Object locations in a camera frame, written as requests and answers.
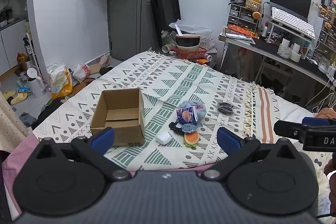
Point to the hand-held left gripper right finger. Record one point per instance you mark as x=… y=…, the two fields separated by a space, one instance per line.
x=227 y=140

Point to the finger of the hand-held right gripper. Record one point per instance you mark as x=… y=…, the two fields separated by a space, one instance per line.
x=288 y=128
x=316 y=121

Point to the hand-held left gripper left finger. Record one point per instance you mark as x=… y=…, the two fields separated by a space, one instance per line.
x=103 y=140

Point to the brown cardboard box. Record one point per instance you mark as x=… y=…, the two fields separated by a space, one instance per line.
x=123 y=132

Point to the black hair scrunchie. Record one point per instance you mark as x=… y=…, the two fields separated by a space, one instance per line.
x=225 y=107

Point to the hamburger plush toy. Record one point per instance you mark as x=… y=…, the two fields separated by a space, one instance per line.
x=191 y=139

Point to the blue fluffy plush toy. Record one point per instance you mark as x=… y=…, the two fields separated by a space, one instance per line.
x=200 y=112

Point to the blue planet print packet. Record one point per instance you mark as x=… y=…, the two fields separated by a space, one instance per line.
x=187 y=115

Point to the small black toy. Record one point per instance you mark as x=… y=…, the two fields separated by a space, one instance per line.
x=174 y=127

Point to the white earbuds case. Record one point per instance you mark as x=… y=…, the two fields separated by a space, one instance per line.
x=164 y=138

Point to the person's right forearm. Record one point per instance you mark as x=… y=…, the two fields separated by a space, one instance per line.
x=331 y=187

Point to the orange striped white blanket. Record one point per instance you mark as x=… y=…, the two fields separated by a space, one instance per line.
x=265 y=113

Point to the white patterned bedding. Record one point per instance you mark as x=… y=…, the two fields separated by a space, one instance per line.
x=318 y=174

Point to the white power strip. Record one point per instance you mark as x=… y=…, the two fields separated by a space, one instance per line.
x=328 y=70

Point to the dark clothes pile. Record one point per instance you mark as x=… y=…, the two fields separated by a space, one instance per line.
x=44 y=113

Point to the small white tape roll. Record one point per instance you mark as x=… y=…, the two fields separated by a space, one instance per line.
x=295 y=56

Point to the black round object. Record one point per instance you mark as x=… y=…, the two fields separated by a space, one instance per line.
x=106 y=70

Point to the paper tube bundle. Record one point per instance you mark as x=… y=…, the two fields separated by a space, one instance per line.
x=270 y=61

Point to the yellow white bag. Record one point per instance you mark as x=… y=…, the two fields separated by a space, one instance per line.
x=61 y=82

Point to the white red plastic bag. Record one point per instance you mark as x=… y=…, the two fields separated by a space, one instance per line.
x=81 y=72

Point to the flat cardboard piece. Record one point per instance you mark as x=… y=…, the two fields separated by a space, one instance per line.
x=94 y=67

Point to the white paper roll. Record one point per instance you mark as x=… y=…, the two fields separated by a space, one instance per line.
x=284 y=42
x=296 y=47

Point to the large white tape roll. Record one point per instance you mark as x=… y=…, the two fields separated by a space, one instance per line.
x=284 y=50

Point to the pink roll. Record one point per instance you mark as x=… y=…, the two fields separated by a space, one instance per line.
x=208 y=57

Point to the white desk with clutter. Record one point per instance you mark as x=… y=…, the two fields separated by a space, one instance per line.
x=265 y=47

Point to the green grey patterned blanket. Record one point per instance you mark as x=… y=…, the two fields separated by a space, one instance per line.
x=168 y=77

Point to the white kettle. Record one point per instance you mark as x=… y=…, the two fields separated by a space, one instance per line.
x=35 y=85

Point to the pink bedsheet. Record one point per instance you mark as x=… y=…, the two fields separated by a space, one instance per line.
x=15 y=154

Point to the shelf with figurines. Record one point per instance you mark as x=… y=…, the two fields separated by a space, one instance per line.
x=328 y=29

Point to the red plastic basket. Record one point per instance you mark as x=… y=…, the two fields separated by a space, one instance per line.
x=190 y=54

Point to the beige dotted cloth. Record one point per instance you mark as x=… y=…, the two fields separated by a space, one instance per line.
x=10 y=124

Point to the yellow slipper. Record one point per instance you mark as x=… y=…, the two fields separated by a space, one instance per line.
x=8 y=95
x=19 y=98

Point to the white dotted bag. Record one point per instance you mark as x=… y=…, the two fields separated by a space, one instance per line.
x=209 y=45

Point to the cream bowl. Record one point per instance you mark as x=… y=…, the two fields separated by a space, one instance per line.
x=187 y=48

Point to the white desk stand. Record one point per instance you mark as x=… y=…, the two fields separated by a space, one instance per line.
x=270 y=29

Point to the white bottle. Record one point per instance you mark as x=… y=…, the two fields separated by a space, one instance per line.
x=264 y=29

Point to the white book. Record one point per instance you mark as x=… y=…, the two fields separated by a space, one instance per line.
x=240 y=38

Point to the white keyboard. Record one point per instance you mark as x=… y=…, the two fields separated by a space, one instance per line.
x=291 y=22

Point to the red orange snack packet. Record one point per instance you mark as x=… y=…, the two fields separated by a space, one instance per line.
x=242 y=29

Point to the clear plastic bag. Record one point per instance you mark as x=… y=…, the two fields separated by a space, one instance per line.
x=203 y=33

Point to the white storage rack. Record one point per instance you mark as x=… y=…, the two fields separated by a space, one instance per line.
x=32 y=56

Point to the paper cup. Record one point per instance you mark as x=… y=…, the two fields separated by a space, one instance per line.
x=166 y=48

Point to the orange round toy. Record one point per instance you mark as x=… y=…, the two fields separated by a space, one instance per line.
x=256 y=15

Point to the grey door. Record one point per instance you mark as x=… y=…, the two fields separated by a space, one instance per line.
x=126 y=24

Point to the white spoon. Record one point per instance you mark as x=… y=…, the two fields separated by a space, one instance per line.
x=179 y=29

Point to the grey drawer organizer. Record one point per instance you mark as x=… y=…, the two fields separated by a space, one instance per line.
x=241 y=15

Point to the woven basket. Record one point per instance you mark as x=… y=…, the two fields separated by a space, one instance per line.
x=254 y=5

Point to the white kitchen cabinet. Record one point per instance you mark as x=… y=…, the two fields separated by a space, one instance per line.
x=10 y=43

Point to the black leaning monitor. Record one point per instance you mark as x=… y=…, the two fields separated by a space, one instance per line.
x=165 y=3

